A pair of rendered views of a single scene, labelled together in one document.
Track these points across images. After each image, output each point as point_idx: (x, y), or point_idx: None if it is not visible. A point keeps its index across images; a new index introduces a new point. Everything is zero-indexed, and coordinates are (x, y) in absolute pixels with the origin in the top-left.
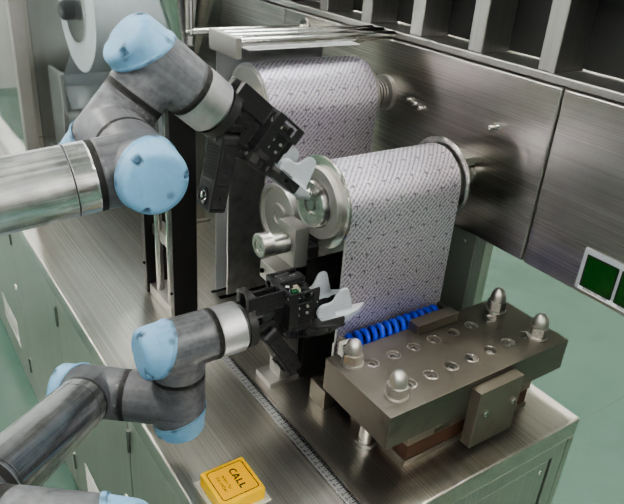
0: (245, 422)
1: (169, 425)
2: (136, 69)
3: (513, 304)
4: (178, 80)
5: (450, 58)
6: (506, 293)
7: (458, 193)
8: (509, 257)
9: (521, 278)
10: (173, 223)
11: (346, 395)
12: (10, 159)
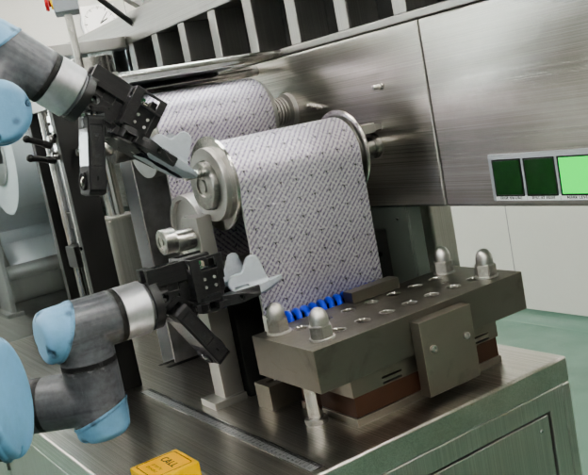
0: (187, 436)
1: (87, 417)
2: None
3: None
4: (27, 61)
5: (327, 46)
6: None
7: (359, 154)
8: (585, 361)
9: None
10: (90, 272)
11: (277, 362)
12: None
